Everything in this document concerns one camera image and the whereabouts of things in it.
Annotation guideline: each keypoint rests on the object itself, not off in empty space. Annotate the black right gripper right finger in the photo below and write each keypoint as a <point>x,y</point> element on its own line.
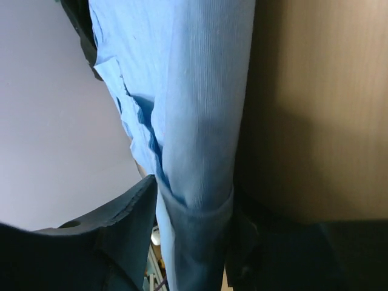
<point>268,251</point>

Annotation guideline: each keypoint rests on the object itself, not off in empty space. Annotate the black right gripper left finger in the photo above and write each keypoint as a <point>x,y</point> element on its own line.
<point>105,249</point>

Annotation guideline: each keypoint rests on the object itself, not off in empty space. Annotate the light blue long sleeve shirt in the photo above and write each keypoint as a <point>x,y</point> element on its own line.
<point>177,72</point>

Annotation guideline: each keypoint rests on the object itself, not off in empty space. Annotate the folded black shirt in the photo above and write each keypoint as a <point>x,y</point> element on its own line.
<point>78,14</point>

